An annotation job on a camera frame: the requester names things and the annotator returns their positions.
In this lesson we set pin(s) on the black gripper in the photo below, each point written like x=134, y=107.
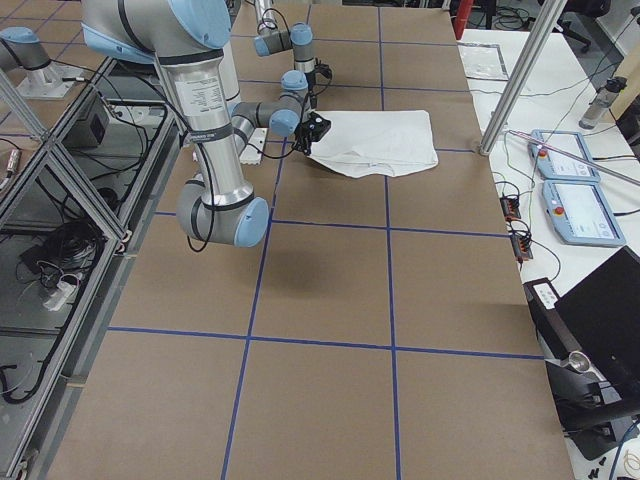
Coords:
x=305, y=138
x=310, y=80

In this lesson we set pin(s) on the white long-sleeve printed shirt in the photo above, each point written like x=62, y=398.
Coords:
x=389, y=143

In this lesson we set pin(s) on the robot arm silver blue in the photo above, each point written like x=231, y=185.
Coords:
x=275, y=35
x=186, y=42

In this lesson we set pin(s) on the clear plastic document sleeve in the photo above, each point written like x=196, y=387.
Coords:
x=483, y=61

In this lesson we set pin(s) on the orange electronics board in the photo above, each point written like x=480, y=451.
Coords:
x=510, y=206

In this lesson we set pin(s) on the metal reacher grabber stick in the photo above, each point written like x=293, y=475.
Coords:
x=587, y=162

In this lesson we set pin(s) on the upper blue teach pendant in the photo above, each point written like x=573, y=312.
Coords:
x=553, y=152

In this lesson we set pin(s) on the blue teach pendant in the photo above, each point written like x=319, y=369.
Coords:
x=580, y=214
x=553, y=152

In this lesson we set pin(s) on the lower blue teach pendant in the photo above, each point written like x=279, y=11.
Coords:
x=580, y=214

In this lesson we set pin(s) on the grey water bottle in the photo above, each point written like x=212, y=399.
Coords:
x=605, y=96

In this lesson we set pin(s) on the black laptop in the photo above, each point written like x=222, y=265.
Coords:
x=602, y=313

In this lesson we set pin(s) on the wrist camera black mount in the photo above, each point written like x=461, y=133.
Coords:
x=323, y=69

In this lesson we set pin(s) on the aluminium frame post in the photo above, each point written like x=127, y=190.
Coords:
x=537, y=38

